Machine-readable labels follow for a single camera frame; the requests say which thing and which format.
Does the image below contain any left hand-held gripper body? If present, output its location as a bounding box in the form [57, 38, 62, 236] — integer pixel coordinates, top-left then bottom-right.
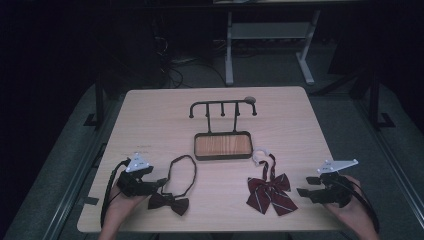
[115, 152, 158, 198]

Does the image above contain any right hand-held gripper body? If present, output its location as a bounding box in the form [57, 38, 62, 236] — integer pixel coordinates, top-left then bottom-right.
[311, 158, 360, 209]

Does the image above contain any black bow tie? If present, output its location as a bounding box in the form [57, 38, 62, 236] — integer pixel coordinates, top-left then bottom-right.
[147, 154, 198, 217]

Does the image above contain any dark red striped bow tie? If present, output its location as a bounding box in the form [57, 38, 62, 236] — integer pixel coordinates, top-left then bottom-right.
[246, 147, 300, 217]

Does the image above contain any black hook rack wooden base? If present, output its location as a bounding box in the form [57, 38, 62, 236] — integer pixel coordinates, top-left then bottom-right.
[188, 96, 258, 162]

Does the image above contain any person's left hand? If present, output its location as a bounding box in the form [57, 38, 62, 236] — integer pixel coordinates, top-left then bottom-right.
[107, 184, 148, 225]

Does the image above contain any person's right hand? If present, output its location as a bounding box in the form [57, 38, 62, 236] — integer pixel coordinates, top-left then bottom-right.
[323, 174, 381, 240]

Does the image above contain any black metal stand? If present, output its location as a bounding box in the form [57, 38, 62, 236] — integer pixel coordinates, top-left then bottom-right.
[83, 71, 108, 130]
[365, 68, 397, 130]

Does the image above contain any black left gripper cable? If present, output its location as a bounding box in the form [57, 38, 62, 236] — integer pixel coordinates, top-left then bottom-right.
[100, 158, 132, 230]

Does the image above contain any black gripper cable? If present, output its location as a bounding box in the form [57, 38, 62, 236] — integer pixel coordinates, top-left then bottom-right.
[334, 174, 381, 234]
[100, 158, 132, 230]

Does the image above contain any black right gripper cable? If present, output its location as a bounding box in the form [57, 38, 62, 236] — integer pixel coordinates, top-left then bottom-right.
[334, 174, 381, 234]

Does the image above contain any metal frame rail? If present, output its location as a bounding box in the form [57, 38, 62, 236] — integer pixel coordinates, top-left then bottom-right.
[42, 99, 116, 240]
[352, 98, 424, 219]

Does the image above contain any tangle of floor cables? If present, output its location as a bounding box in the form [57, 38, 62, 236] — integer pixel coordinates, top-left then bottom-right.
[151, 18, 228, 90]

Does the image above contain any white metal desk frame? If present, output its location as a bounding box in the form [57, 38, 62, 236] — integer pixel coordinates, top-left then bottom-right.
[224, 9, 322, 86]

